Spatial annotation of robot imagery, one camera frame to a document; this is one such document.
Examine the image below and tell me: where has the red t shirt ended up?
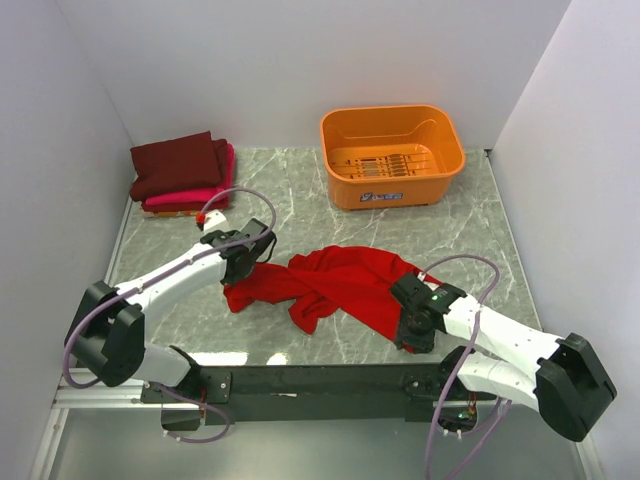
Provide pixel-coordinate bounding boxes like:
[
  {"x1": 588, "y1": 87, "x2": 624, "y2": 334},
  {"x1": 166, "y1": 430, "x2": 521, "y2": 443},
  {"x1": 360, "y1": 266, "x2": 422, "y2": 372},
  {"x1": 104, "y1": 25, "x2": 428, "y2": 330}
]
[{"x1": 223, "y1": 245, "x2": 420, "y2": 341}]

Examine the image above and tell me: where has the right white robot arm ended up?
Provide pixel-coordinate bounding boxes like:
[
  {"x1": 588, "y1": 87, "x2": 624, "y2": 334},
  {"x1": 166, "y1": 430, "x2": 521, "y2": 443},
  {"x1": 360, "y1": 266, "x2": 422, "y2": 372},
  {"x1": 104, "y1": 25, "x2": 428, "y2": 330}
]
[{"x1": 390, "y1": 274, "x2": 617, "y2": 442}]

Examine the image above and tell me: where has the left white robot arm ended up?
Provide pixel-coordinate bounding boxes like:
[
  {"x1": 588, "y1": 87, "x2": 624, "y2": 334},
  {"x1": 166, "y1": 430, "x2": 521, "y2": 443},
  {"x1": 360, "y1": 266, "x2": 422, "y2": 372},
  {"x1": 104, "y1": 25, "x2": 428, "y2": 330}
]
[{"x1": 63, "y1": 219, "x2": 277, "y2": 402}]

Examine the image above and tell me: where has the folded pink t shirt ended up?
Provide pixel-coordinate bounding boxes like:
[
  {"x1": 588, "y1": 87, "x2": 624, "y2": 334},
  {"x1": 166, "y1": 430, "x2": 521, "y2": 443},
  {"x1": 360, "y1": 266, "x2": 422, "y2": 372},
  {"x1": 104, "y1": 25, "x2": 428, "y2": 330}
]
[{"x1": 142, "y1": 141, "x2": 235, "y2": 204}]

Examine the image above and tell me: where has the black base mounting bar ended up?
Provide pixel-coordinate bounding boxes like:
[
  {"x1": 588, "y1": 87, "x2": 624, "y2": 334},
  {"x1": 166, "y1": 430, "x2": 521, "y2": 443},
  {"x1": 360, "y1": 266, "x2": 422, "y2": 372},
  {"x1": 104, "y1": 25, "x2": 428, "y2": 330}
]
[{"x1": 139, "y1": 363, "x2": 499, "y2": 427}]

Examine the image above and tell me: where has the folded maroon t shirt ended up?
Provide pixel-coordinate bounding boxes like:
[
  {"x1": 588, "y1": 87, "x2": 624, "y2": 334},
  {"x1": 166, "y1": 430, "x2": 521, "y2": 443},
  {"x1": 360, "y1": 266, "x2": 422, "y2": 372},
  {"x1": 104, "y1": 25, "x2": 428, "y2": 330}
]
[{"x1": 130, "y1": 131, "x2": 228, "y2": 202}]

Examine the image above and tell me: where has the orange plastic basket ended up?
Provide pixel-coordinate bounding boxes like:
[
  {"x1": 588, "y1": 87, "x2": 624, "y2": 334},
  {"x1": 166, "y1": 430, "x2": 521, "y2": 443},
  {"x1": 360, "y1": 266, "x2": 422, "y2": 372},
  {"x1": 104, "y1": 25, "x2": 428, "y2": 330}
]
[{"x1": 320, "y1": 104, "x2": 466, "y2": 210}]

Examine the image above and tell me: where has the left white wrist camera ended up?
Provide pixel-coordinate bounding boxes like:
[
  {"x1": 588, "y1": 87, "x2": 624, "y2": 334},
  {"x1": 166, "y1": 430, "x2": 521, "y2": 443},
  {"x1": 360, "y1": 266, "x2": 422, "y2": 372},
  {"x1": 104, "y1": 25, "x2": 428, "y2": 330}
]
[{"x1": 195, "y1": 210, "x2": 228, "y2": 233}]

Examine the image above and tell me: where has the aluminium rail frame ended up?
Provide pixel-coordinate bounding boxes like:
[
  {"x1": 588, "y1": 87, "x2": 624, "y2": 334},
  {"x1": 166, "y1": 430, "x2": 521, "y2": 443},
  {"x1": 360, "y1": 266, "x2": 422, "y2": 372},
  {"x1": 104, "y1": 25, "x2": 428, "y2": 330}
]
[{"x1": 32, "y1": 380, "x2": 605, "y2": 479}]

